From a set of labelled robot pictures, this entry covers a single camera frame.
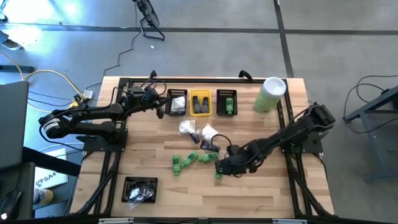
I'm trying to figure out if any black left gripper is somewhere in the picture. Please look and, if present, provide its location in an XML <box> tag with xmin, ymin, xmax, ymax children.
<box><xmin>126</xmin><ymin>86</ymin><xmax>172</xmax><ymax>119</ymax></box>

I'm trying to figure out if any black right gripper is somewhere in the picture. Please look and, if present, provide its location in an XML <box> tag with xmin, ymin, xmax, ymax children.
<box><xmin>215</xmin><ymin>146</ymin><xmax>265</xmax><ymax>175</ymax></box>

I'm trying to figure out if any small black plastic basket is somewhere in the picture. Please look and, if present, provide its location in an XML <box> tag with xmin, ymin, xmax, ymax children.
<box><xmin>216</xmin><ymin>89</ymin><xmax>238</xmax><ymax>117</ymax></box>
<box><xmin>166</xmin><ymin>88</ymin><xmax>188</xmax><ymax>116</ymax></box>

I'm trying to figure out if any yellow plastic basket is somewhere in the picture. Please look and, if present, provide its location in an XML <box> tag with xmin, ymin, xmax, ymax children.
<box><xmin>190</xmin><ymin>89</ymin><xmax>213</xmax><ymax>118</ymax></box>

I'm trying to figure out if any wide black plastic basket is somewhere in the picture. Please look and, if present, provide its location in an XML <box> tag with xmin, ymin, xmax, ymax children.
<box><xmin>120</xmin><ymin>176</ymin><xmax>159</xmax><ymax>205</ymax></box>

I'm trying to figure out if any black floor fan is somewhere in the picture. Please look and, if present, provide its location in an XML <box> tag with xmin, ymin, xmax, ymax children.
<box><xmin>132</xmin><ymin>0</ymin><xmax>166</xmax><ymax>42</ymax></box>

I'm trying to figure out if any black desk bar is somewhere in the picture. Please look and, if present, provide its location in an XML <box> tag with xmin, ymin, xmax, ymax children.
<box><xmin>23</xmin><ymin>146</ymin><xmax>82</xmax><ymax>177</ymax></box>

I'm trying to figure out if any white cardboard box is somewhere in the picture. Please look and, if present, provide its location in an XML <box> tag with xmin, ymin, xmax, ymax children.
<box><xmin>33</xmin><ymin>147</ymin><xmax>68</xmax><ymax>190</ymax></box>

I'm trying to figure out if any white and yellow object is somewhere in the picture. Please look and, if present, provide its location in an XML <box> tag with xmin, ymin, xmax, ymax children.
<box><xmin>32</xmin><ymin>187</ymin><xmax>54</xmax><ymax>206</ymax></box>

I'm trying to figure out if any grey flat panel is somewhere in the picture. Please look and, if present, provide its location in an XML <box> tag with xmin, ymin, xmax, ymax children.
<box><xmin>0</xmin><ymin>80</ymin><xmax>30</xmax><ymax>171</ymax></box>

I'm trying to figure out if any black floor bar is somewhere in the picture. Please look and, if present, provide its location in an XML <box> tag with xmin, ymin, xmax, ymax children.
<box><xmin>0</xmin><ymin>64</ymin><xmax>35</xmax><ymax>74</ymax></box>

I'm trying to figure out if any person's shoe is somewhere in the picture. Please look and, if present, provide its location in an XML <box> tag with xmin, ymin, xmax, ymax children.
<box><xmin>0</xmin><ymin>29</ymin><xmax>24</xmax><ymax>51</ymax></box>

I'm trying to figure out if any black computer mouse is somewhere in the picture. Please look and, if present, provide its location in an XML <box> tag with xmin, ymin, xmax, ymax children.
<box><xmin>0</xmin><ymin>189</ymin><xmax>22</xmax><ymax>220</ymax></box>

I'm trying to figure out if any black aluminium table frame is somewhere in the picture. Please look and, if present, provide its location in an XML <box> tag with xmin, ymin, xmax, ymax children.
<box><xmin>70</xmin><ymin>77</ymin><xmax>335</xmax><ymax>218</ymax></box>

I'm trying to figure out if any black fan cable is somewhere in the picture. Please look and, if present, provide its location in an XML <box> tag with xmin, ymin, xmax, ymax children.
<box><xmin>83</xmin><ymin>2</ymin><xmax>140</xmax><ymax>93</ymax></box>

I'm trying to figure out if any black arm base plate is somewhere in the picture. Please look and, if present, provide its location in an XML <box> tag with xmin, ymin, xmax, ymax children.
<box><xmin>82</xmin><ymin>128</ymin><xmax>129</xmax><ymax>153</ymax></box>
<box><xmin>278</xmin><ymin>129</ymin><xmax>324</xmax><ymax>154</ymax></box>

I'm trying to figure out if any silver table bracket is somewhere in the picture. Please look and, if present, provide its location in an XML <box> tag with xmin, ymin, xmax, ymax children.
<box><xmin>272</xmin><ymin>218</ymin><xmax>308</xmax><ymax>224</ymax></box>
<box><xmin>98</xmin><ymin>217</ymin><xmax>134</xmax><ymax>224</ymax></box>

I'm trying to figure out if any yellow floor cable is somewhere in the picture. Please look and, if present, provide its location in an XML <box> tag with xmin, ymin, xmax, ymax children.
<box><xmin>0</xmin><ymin>51</ymin><xmax>85</xmax><ymax>111</ymax></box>

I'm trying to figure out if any blue-grey cart frame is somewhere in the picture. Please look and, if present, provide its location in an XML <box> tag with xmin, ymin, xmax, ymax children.
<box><xmin>343</xmin><ymin>85</ymin><xmax>398</xmax><ymax>183</ymax></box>

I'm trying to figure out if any black floor cable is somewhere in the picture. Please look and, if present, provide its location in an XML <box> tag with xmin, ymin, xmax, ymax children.
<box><xmin>341</xmin><ymin>74</ymin><xmax>398</xmax><ymax>166</ymax></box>

